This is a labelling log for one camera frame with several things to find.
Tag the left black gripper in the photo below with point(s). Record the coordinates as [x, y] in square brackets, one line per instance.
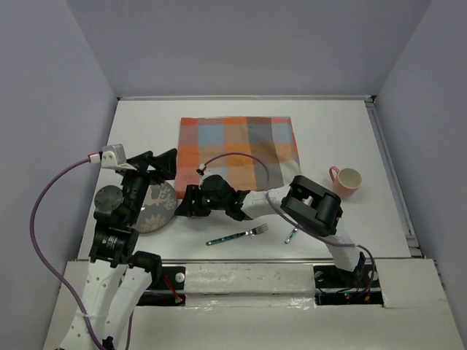
[166, 165]

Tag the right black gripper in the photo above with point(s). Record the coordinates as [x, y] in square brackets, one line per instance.
[188, 205]

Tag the grey plate with deer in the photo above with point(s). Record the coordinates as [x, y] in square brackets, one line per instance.
[158, 208]

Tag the orange grey checked cloth napkin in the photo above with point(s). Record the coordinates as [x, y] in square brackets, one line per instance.
[238, 149]

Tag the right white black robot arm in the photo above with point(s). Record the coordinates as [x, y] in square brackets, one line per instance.
[303, 203]

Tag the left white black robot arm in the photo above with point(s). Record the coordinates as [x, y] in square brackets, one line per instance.
[117, 274]

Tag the pink ceramic mug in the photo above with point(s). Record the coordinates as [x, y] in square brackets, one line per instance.
[345, 182]

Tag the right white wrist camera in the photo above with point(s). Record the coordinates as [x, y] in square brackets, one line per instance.
[203, 171]

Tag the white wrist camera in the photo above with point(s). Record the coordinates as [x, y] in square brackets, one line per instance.
[203, 171]
[113, 157]

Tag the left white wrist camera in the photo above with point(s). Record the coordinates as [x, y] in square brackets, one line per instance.
[113, 157]

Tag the fork with green handle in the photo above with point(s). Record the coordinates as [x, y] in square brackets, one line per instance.
[252, 232]

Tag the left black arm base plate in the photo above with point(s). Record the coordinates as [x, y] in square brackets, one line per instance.
[168, 291]

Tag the spoon with green handle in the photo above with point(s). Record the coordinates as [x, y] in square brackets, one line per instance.
[290, 236]

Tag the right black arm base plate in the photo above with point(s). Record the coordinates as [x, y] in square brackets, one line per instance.
[335, 287]

